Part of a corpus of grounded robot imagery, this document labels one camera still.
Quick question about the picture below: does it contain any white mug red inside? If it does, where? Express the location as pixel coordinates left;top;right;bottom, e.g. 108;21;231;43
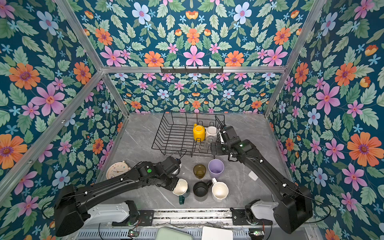
205;126;217;143

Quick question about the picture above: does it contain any yellow mug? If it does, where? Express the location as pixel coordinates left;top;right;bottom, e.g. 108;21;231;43
193;124;206;143

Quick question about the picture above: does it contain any black wire dish rack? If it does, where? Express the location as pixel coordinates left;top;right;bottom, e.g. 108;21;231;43
152;112;225;157

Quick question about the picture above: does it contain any cream mug green handle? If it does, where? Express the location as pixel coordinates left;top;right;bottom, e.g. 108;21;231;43
172;179;190;205

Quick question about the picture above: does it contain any clear glass cup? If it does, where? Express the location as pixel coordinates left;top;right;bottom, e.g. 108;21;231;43
204;138;215;151

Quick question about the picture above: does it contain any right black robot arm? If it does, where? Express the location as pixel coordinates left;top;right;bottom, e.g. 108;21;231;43
211;126;313;234

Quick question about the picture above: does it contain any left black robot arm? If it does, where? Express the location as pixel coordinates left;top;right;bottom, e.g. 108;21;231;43
54;157;181;237

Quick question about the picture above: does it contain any lilac plastic cup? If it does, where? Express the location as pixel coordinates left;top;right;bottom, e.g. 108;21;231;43
208;159;225;178

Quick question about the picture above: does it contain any olive tinted glass cup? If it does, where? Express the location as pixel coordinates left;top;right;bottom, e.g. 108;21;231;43
193;164;206;179

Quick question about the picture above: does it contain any black mug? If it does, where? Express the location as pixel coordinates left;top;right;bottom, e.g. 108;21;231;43
193;181;213;198

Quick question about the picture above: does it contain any white remote control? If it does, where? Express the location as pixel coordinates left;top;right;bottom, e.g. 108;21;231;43
248;171;259;181

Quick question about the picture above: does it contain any white fluted mug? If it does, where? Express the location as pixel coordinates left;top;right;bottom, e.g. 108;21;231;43
212;178;229;202

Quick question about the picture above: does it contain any cream plate at left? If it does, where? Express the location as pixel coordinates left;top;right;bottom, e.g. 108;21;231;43
106;161;131;180

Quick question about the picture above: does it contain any pale green tray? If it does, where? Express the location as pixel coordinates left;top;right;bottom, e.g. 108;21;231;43
155;227;194;240

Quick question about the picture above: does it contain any white box front edge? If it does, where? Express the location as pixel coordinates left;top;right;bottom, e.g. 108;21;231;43
201;227;234;240

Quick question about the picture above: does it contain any aluminium front rail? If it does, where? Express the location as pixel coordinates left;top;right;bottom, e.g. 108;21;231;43
74;207;316;229

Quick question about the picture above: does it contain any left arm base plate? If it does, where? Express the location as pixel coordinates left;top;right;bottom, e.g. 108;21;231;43
112;210;155;227

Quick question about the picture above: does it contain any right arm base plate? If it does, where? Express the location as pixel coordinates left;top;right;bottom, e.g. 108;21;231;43
230;208;260;226

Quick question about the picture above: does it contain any black wall hook rail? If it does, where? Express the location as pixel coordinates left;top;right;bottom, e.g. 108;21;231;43
160;67;224;74

